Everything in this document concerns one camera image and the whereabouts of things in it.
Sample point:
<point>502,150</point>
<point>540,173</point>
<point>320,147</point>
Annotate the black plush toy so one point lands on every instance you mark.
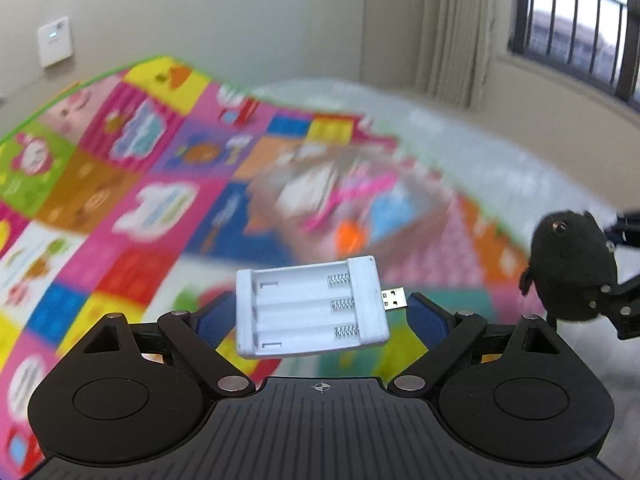
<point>565,265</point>

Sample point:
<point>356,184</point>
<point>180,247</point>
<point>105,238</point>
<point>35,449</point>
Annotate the beige curtain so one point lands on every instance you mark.
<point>465,30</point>

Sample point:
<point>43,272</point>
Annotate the window with bars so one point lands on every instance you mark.
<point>575,20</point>

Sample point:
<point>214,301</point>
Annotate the colourful cartoon play mat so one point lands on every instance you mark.
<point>125,185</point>

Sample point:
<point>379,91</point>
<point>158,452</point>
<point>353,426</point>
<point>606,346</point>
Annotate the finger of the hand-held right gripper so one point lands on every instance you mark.
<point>625,230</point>
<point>622,310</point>

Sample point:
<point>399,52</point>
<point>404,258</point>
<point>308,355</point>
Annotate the pink cardboard box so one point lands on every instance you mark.
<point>420,230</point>

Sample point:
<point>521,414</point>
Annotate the blue tissue packet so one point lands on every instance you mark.
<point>385,220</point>

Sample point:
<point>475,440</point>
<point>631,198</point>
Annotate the white battery charger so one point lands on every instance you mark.
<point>300,310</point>

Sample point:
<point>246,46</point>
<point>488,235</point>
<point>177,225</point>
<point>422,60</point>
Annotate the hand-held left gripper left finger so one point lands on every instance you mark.
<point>215,320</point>

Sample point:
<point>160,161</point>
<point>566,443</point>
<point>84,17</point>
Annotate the pink toy net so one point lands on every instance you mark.
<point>350,195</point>

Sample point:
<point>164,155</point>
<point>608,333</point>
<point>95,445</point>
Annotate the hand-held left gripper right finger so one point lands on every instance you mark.
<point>427,320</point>

